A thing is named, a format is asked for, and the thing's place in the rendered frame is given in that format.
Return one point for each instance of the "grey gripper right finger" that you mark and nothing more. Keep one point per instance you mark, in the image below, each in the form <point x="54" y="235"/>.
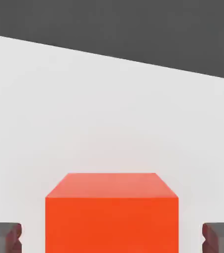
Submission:
<point x="222" y="239"/>

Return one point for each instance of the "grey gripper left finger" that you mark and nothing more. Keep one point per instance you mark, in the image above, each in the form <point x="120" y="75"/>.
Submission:
<point x="1" y="239"/>

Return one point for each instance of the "small red cube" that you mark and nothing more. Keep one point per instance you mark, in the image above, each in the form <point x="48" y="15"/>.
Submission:
<point x="112" y="221"/>

